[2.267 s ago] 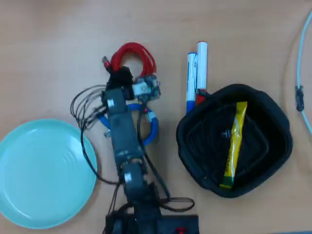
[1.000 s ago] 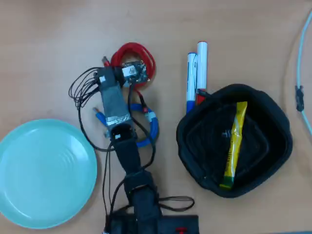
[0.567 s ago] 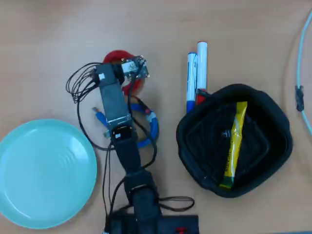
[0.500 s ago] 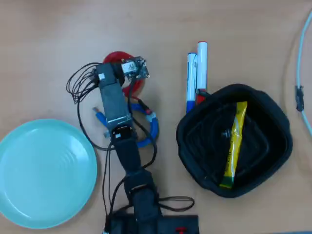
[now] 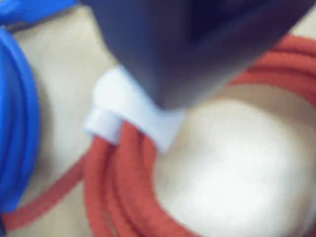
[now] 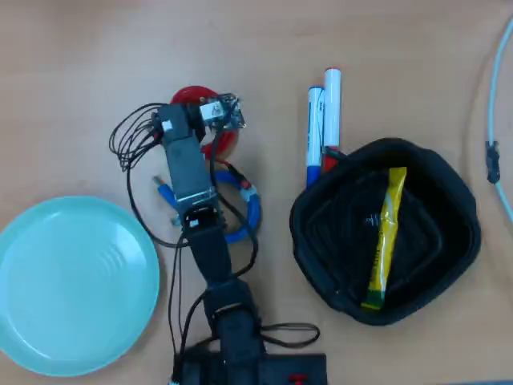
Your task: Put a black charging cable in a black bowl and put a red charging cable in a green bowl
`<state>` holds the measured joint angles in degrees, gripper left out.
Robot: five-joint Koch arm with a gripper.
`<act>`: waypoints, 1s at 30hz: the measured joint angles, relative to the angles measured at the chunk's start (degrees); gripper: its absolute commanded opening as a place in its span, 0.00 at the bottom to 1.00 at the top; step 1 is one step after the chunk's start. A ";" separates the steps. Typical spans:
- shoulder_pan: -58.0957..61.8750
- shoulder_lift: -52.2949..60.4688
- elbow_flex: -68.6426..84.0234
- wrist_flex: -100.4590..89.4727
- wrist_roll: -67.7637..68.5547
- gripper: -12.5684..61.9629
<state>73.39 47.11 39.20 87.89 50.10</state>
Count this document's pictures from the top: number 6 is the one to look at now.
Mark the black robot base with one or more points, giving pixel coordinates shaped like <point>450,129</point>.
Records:
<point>288,365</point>

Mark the red knob on base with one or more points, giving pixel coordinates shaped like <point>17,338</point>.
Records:
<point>297,379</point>

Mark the blue capped white marker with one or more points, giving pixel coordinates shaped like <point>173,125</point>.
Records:
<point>314,132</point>

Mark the light teal plate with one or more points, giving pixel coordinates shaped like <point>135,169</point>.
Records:
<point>72,288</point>

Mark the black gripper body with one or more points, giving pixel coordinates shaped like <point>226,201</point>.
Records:
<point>172,120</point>

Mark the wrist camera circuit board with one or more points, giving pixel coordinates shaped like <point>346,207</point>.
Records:
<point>222,112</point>

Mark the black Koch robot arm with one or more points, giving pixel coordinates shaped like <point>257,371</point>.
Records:
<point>188,168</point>

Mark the black fabric bowl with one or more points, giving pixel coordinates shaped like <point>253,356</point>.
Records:
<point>441,192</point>

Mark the yellow stick packet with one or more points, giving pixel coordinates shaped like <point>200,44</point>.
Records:
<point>386,232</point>

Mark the red capped white marker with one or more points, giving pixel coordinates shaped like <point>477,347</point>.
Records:
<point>332,108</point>

